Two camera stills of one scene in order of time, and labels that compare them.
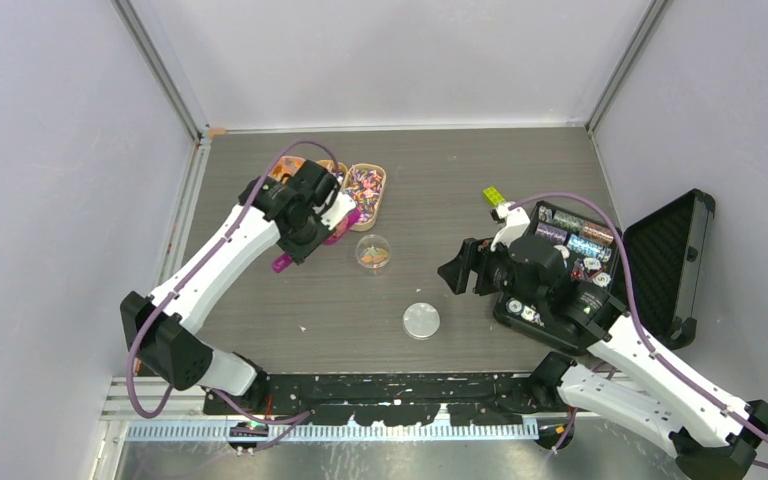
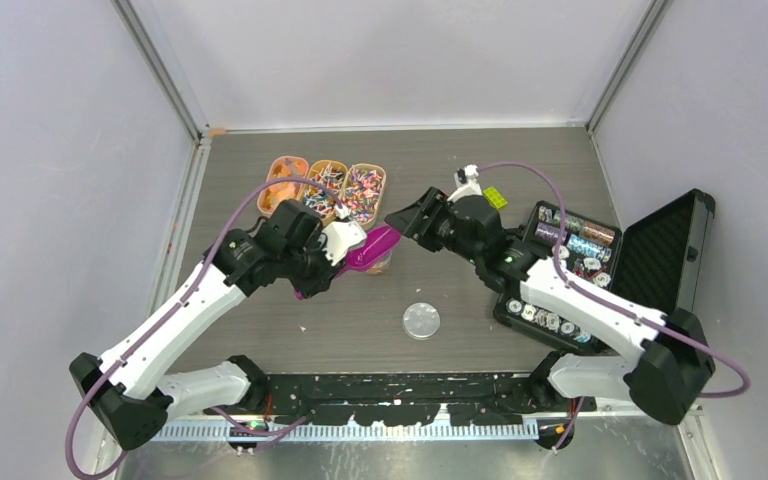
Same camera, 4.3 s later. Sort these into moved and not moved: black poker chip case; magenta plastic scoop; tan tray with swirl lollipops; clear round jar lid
Moved: magenta plastic scoop
Not moved: clear round jar lid; tan tray with swirl lollipops; black poker chip case
